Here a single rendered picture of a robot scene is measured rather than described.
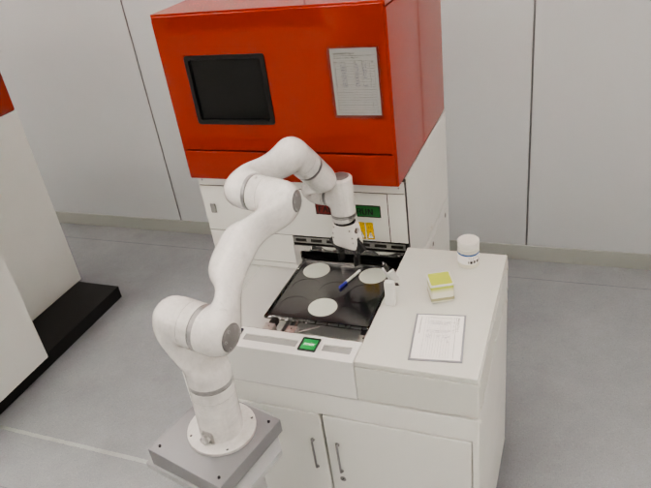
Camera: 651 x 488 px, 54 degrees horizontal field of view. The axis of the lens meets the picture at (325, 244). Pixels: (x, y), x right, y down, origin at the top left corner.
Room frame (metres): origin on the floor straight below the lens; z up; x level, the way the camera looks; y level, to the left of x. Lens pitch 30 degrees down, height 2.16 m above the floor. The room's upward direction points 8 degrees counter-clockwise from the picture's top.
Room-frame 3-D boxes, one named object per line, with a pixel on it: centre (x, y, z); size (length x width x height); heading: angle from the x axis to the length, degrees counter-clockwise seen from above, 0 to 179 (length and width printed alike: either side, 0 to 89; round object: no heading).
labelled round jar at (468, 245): (1.78, -0.46, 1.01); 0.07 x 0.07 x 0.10
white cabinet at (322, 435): (1.71, -0.04, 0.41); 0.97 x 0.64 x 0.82; 65
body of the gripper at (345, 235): (1.89, -0.07, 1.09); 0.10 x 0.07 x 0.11; 47
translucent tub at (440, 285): (1.63, -0.33, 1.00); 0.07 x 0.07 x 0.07; 89
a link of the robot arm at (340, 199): (1.90, -0.07, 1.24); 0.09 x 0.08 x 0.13; 59
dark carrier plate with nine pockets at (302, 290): (1.84, -0.01, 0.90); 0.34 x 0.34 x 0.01; 65
